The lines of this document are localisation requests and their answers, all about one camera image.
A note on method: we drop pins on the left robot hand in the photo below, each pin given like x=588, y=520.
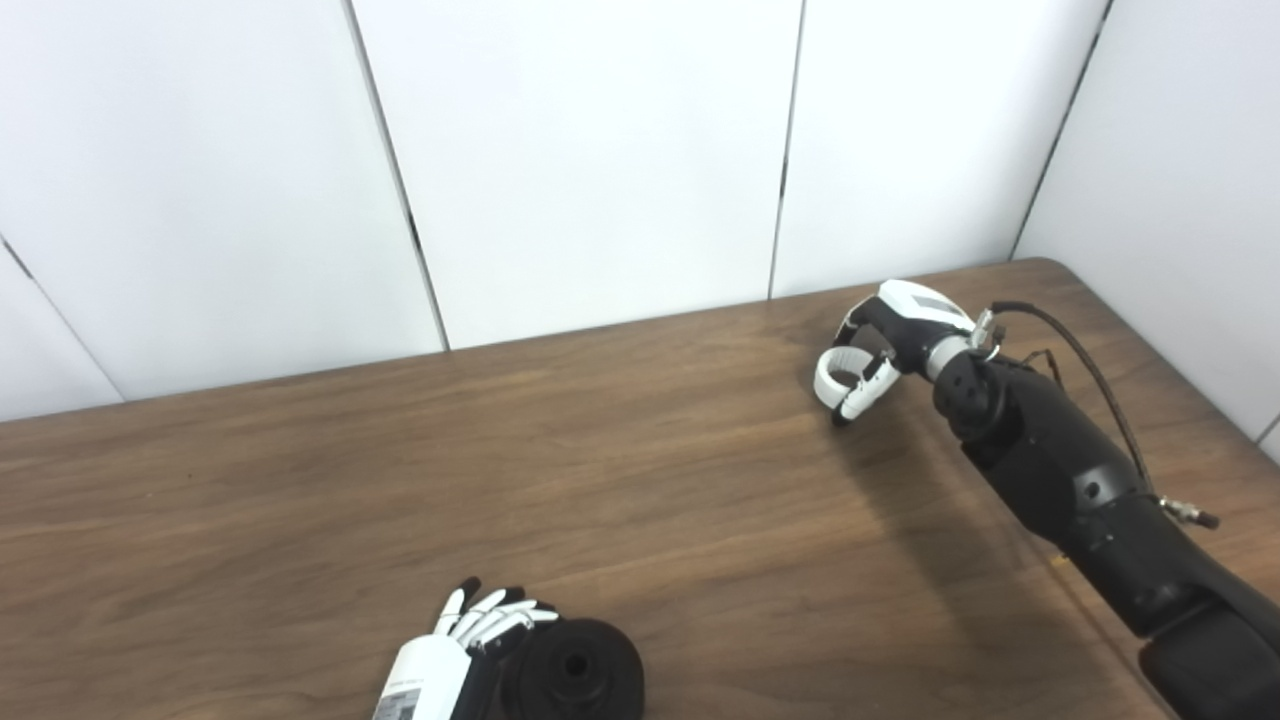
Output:
x=425, y=675

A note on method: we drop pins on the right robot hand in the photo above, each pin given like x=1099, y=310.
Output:
x=920, y=315

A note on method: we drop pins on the round black part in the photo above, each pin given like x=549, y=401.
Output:
x=600, y=680

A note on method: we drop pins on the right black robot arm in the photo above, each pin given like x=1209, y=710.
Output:
x=1080, y=480

